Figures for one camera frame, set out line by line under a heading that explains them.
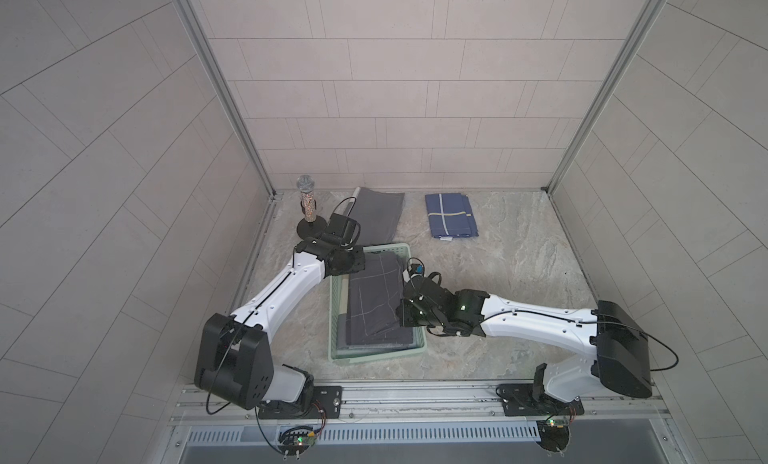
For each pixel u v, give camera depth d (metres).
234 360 0.40
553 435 0.64
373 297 0.79
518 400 0.67
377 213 1.11
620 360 0.39
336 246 0.60
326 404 0.71
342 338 0.79
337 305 0.88
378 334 0.74
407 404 0.72
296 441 0.65
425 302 0.56
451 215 1.08
